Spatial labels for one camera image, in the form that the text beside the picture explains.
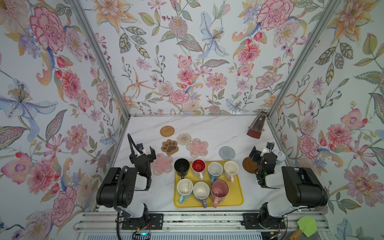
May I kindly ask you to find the brown wooden round coaster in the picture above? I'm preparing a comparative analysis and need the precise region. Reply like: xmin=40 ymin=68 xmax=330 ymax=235
xmin=243 ymin=157 xmax=259 ymax=174

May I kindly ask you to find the pale pink flower coaster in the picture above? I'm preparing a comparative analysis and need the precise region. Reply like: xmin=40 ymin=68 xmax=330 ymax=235
xmin=151 ymin=154 xmax=173 ymax=176

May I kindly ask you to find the cork paw print coaster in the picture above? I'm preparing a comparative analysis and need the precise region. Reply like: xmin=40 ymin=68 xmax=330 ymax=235
xmin=161 ymin=140 xmax=179 ymax=156

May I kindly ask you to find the grey round coaster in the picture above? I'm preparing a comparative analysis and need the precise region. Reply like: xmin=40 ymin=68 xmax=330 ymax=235
xmin=219 ymin=146 xmax=236 ymax=161

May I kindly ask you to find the white embroidered round coaster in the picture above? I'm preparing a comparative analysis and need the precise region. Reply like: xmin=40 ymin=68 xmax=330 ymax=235
xmin=177 ymin=133 xmax=192 ymax=146

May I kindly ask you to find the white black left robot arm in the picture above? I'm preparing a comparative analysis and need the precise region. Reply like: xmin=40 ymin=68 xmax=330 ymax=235
xmin=96 ymin=134 xmax=156 ymax=219

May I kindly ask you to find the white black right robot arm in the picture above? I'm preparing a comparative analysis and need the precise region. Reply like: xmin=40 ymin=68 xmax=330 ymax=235
xmin=243 ymin=143 xmax=328 ymax=229

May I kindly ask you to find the woven rattan round coaster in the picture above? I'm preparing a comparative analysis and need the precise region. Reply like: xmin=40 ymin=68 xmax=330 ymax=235
xmin=160 ymin=126 xmax=175 ymax=138

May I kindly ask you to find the white ceramic lidded jar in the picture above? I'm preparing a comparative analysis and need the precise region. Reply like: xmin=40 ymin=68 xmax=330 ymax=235
xmin=273 ymin=150 xmax=287 ymax=165

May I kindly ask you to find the brown wooden metronome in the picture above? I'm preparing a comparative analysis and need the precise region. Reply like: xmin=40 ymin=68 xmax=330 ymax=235
xmin=247 ymin=111 xmax=267 ymax=139

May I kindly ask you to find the black mug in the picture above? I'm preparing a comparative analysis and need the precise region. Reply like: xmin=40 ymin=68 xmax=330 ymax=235
xmin=174 ymin=158 xmax=190 ymax=179

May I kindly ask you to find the yellow tray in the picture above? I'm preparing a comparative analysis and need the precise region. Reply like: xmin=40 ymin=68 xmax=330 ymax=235
xmin=174 ymin=161 xmax=244 ymax=208

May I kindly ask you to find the red interior white mug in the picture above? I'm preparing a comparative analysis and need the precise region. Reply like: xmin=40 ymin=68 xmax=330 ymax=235
xmin=191 ymin=159 xmax=207 ymax=181

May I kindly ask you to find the green silicone spatula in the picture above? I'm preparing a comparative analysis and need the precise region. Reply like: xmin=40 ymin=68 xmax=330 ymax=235
xmin=289 ymin=217 xmax=318 ymax=240

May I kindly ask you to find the cream mug pink handle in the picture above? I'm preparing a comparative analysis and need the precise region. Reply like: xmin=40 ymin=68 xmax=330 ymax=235
xmin=224 ymin=161 xmax=239 ymax=183

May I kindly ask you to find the white mug light-blue handle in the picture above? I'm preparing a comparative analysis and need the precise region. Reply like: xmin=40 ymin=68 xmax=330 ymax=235
xmin=177 ymin=179 xmax=194 ymax=204

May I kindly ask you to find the white mug blue handle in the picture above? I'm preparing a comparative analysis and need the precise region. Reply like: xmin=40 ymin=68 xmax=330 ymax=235
xmin=208 ymin=162 xmax=223 ymax=185

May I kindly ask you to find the white mug purple handle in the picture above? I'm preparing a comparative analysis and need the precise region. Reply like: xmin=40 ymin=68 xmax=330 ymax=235
xmin=193 ymin=182 xmax=211 ymax=208

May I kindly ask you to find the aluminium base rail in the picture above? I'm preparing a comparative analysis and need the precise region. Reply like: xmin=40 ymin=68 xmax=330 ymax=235
xmin=74 ymin=211 xmax=330 ymax=233

